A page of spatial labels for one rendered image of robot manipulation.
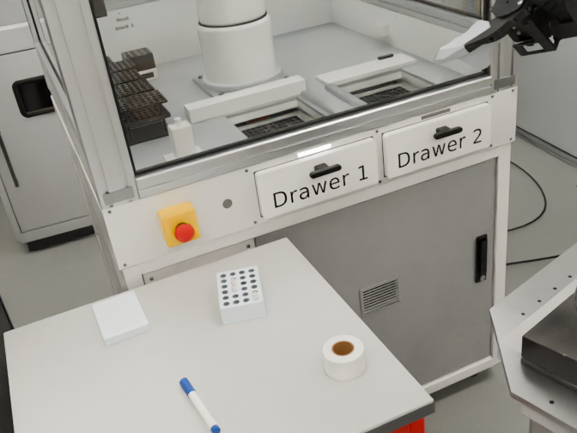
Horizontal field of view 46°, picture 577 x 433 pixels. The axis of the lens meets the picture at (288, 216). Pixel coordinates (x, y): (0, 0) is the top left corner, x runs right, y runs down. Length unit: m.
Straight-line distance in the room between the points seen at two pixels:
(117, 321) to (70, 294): 1.61
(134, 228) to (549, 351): 0.82
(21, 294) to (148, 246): 1.67
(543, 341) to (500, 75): 0.78
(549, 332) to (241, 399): 0.51
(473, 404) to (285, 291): 0.97
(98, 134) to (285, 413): 0.62
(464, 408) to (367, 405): 1.08
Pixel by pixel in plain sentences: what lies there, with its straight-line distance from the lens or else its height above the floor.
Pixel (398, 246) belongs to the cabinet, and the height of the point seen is 0.60.
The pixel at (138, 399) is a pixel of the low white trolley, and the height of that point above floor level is 0.76.
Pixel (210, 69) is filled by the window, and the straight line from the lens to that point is 1.39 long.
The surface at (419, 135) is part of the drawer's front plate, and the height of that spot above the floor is 0.91.
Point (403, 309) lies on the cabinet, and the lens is 1.89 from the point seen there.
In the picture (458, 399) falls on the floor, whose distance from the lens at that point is 2.21.
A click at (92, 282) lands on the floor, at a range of 3.01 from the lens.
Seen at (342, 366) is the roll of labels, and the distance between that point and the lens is 1.14.
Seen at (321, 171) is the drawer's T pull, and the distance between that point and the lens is 1.47.
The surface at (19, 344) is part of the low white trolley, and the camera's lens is 1.44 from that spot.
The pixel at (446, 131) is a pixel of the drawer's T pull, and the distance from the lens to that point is 1.62.
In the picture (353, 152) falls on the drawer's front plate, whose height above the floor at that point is 0.91.
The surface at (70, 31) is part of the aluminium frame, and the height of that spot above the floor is 1.30.
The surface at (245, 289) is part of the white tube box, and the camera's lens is 1.35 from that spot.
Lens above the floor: 1.56
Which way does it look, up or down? 30 degrees down
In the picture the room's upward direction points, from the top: 8 degrees counter-clockwise
